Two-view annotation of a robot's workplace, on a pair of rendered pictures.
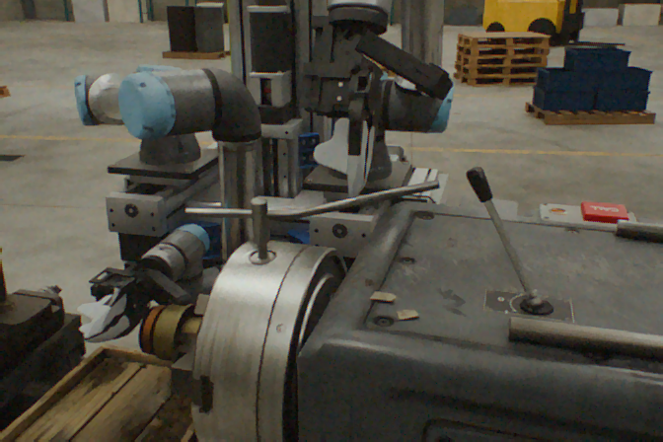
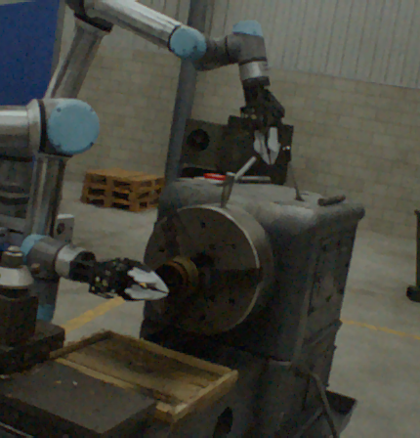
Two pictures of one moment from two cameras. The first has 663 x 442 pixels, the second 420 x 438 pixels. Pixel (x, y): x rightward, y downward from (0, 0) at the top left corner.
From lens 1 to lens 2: 1.81 m
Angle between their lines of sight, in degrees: 79
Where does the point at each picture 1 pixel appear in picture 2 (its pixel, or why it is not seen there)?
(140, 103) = (93, 123)
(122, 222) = not seen: outside the picture
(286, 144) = not seen: outside the picture
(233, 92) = not seen: hidden behind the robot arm
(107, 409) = (114, 373)
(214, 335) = (256, 243)
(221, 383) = (265, 265)
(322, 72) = (269, 106)
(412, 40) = (75, 85)
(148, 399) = (111, 362)
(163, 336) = (192, 274)
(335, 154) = (273, 143)
